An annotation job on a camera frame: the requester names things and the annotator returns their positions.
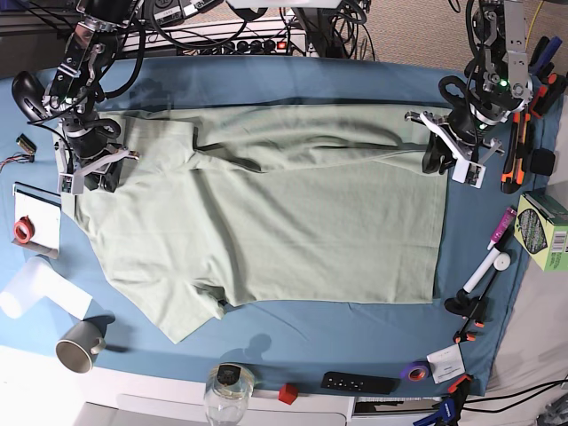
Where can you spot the green cardboard box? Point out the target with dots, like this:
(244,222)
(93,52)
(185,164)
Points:
(541,229)

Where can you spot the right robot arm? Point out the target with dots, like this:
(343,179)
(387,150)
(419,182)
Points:
(91,50)

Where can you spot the orange black utility knife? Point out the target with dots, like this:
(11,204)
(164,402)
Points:
(519,150)

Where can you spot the black power strip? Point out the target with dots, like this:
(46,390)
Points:
(257,47)

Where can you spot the blue orange clamp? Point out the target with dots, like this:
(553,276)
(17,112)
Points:
(552,85)

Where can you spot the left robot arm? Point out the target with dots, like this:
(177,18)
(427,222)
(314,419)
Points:
(495,86)

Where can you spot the black remote control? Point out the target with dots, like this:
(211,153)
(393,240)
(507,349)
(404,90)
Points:
(358,383)

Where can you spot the purple tube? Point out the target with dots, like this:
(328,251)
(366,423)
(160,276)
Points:
(507,219)

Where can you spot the clear glass jar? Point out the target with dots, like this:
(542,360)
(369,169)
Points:
(228,390)

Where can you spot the black orange clamp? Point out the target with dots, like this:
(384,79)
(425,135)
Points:
(472,309)

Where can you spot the red cube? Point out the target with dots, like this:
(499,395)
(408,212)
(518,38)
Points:
(288,394)

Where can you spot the blue table cloth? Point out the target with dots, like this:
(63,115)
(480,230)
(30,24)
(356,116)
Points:
(298,342)

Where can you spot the small battery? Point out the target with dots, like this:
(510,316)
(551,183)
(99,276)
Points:
(26,145)

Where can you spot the blue black clamp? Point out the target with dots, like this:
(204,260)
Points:
(450,408)

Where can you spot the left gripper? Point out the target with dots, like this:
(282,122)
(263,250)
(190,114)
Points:
(447,150)

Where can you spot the white paper card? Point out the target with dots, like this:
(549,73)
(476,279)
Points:
(446,364)

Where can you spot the grey mug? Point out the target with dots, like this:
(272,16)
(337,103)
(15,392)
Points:
(79,347)

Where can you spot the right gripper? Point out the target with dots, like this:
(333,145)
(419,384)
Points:
(91,155)

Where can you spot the white notepad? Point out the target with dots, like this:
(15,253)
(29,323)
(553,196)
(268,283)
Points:
(44,210)

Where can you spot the white marker pen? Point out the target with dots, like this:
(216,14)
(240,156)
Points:
(486,264)

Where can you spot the light green T-shirt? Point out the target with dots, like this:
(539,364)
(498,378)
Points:
(235,205)

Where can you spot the white round cap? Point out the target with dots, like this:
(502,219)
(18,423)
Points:
(502,262)

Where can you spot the black computer mouse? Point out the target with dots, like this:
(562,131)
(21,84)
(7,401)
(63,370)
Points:
(28,93)

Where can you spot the black square box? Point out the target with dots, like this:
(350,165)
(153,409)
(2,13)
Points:
(542,162)

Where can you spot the purple tape roll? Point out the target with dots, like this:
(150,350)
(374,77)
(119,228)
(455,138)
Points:
(416,371)

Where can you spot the red tape roll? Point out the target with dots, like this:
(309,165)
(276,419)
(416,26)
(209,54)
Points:
(23,230)

